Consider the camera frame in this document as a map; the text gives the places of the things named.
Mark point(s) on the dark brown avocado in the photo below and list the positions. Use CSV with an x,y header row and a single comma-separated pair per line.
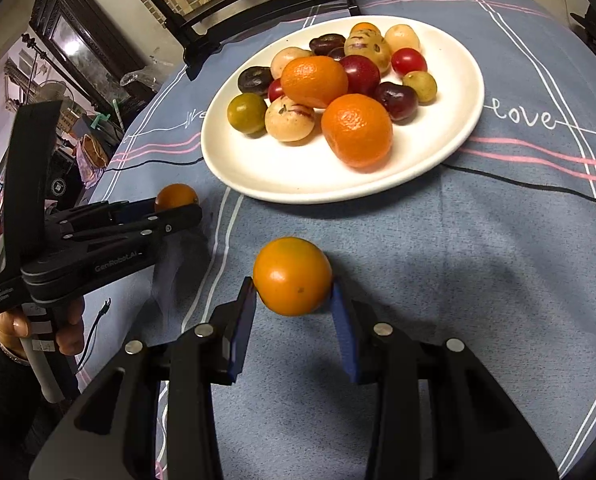
x,y
325,41

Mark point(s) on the standing fan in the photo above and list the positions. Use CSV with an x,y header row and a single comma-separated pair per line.
x,y
53,94

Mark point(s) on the green plastic clip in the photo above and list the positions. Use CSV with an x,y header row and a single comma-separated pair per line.
x,y
101,120

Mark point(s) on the yellow green tomato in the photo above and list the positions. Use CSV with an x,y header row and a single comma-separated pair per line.
x,y
247,114

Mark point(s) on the clear plastic bag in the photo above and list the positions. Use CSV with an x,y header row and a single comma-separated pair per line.
x,y
136,79

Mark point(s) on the orange mandarin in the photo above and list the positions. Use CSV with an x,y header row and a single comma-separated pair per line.
x,y
292,280
314,81
357,130
175,195

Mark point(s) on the black chair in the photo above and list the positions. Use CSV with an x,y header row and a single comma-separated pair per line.
x,y
187,35

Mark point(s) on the blue checked tablecloth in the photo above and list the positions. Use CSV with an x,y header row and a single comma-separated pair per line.
x,y
478,260

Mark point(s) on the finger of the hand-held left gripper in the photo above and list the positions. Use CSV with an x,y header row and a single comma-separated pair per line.
x,y
107,212
177,220

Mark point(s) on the basket with pink cloth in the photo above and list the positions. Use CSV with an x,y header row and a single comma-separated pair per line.
x,y
91,157

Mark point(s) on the dark wooden cabinet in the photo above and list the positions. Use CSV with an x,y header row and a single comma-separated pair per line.
x,y
77,25

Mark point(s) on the dark purple passionfruit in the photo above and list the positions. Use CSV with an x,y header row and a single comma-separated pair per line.
x,y
254,80

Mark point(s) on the yellow striped pepino melon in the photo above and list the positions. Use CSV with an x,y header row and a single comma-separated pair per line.
x,y
289,120
370,47

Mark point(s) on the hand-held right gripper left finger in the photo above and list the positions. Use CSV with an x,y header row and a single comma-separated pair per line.
x,y
243,335

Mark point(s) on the person's left forearm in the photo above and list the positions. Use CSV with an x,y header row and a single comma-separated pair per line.
x,y
7,400

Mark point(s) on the small yellow tomato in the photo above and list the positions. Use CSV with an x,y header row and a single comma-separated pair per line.
x,y
420,86

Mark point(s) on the small orange tomato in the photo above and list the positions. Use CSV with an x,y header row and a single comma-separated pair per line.
x,y
365,27

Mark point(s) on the white plate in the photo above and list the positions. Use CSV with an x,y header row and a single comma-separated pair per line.
x,y
418,150

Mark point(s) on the large red tomato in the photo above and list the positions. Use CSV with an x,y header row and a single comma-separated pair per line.
x,y
363,72

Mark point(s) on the red cherry tomato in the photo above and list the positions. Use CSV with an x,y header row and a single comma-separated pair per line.
x,y
409,61
276,91

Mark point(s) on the plain yellow pepino melon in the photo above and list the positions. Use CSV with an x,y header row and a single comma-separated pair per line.
x,y
288,59
402,37

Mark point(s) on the dark purple tomato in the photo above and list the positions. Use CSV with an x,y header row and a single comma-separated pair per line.
x,y
397,101

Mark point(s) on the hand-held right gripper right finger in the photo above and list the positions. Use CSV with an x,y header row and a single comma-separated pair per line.
x,y
345,340

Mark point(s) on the person's left hand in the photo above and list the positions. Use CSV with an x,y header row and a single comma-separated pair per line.
x,y
10,332

